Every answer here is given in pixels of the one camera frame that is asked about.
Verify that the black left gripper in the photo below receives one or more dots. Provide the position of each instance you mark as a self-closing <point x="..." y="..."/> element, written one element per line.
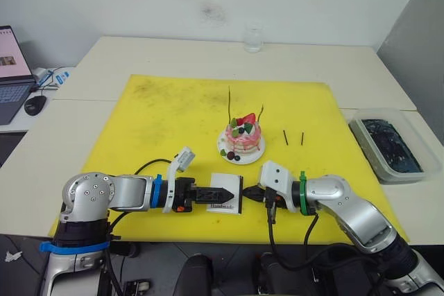
<point x="184" y="189"/>

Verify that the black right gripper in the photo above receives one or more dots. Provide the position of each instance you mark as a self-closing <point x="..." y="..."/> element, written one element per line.
<point x="261" y="194"/>

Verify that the clear plastic tub, dark water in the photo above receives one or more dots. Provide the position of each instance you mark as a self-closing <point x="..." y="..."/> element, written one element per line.
<point x="388" y="145"/>

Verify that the green tie on right wrist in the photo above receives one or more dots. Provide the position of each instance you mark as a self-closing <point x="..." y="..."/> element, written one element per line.
<point x="304" y="192"/>

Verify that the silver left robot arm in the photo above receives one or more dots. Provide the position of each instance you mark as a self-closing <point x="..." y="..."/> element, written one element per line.
<point x="128" y="192"/>

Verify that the white round plate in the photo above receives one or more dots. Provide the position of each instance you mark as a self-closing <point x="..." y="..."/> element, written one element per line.
<point x="258" y="152"/>

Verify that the short thin dark candle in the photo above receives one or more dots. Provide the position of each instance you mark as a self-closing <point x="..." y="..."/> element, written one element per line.
<point x="261" y="112"/>

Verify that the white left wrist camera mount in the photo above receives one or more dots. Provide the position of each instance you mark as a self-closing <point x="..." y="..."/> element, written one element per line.
<point x="185" y="158"/>

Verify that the dark rounded shape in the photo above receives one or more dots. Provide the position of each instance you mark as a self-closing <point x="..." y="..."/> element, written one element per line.
<point x="197" y="275"/>

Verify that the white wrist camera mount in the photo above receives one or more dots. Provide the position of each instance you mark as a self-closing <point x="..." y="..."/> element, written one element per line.
<point x="277" y="174"/>
<point x="185" y="158"/>

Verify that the clear glass jar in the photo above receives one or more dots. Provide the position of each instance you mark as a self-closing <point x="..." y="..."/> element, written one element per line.
<point x="252" y="41"/>

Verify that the dark matchstick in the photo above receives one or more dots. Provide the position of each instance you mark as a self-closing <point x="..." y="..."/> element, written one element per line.
<point x="302" y="139"/>
<point x="285" y="138"/>

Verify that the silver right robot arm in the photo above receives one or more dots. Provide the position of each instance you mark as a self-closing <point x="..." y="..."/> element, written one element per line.
<point x="350" y="206"/>

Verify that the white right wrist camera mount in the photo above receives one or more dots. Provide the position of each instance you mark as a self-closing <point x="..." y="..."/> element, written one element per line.
<point x="277" y="174"/>

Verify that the berries on plate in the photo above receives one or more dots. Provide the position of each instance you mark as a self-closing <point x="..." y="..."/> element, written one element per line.
<point x="230" y="155"/>

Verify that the crumpled white paper scrap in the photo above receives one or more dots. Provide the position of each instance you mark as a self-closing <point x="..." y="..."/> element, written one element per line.
<point x="13" y="256"/>

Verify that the pink layered toy cake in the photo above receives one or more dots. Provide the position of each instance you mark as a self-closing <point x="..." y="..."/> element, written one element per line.
<point x="243" y="136"/>

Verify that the blue tie on left wrist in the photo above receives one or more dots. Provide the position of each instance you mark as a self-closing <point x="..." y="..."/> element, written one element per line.
<point x="157" y="190"/>

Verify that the blue tie on left arm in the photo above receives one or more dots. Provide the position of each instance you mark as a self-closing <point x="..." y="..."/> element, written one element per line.
<point x="73" y="248"/>

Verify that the dark grey laptop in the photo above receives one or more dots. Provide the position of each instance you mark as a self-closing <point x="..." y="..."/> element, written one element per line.
<point x="12" y="77"/>

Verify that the white matchbox with black side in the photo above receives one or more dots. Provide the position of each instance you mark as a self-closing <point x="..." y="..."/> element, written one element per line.
<point x="220" y="181"/>

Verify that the black computer mouse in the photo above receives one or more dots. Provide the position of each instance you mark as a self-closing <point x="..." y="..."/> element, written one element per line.
<point x="34" y="105"/>

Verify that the tall thin dark candle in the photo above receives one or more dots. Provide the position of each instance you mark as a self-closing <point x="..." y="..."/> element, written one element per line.
<point x="230" y="105"/>

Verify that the blue and white gadget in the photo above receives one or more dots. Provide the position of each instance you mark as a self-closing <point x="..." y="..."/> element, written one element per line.
<point x="60" y="77"/>

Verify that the yellow foam mat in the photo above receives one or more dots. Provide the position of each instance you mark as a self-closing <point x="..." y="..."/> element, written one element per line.
<point x="166" y="122"/>

